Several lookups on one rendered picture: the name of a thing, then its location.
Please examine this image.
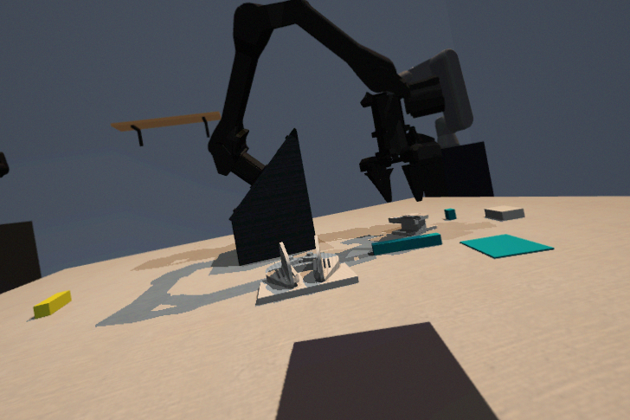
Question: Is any teal flat square plate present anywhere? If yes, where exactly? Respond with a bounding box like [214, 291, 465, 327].
[460, 234, 555, 259]

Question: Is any teal long flat bar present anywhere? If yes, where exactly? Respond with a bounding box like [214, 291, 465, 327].
[371, 232, 442, 255]

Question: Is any yellow rectangular block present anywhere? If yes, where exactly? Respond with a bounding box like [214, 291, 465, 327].
[33, 290, 72, 320]

